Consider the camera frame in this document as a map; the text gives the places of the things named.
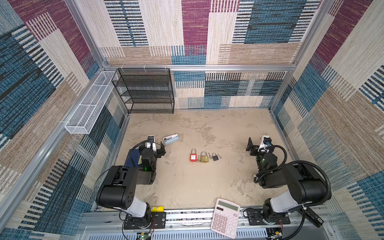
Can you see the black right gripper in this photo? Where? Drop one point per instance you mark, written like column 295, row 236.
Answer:
column 254, row 148

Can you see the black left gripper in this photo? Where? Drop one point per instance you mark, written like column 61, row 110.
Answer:
column 159, row 151

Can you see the red padlock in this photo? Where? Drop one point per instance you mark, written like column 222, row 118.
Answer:
column 193, row 155

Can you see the small black padlock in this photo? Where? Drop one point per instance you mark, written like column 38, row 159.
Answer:
column 215, row 157

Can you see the brass padlock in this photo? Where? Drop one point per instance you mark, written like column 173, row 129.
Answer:
column 204, row 157

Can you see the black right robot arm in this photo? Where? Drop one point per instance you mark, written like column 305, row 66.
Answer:
column 308, row 186

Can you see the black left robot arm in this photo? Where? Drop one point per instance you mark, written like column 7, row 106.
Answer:
column 117, row 190

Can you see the blue and white stapler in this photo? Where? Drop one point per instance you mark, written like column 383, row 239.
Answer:
column 171, row 139

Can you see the blue book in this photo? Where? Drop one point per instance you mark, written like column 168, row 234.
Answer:
column 134, row 159

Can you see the yellow label block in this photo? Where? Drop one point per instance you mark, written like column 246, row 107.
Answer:
column 157, row 209

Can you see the pink calculator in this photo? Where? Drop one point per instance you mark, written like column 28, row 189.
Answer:
column 225, row 218

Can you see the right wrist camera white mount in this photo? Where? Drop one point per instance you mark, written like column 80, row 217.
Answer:
column 266, row 145

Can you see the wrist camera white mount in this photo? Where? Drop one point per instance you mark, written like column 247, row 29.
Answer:
column 151, row 143
column 266, row 145

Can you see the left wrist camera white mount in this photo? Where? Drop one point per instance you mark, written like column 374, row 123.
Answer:
column 151, row 143

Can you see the black wire mesh shelf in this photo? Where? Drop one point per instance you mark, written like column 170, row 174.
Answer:
column 145, row 91

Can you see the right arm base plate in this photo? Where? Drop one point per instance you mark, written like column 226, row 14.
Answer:
column 255, row 218

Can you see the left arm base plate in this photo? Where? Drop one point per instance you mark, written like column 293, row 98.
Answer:
column 156, row 220

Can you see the white wire mesh basket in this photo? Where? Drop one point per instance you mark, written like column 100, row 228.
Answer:
column 87, row 112

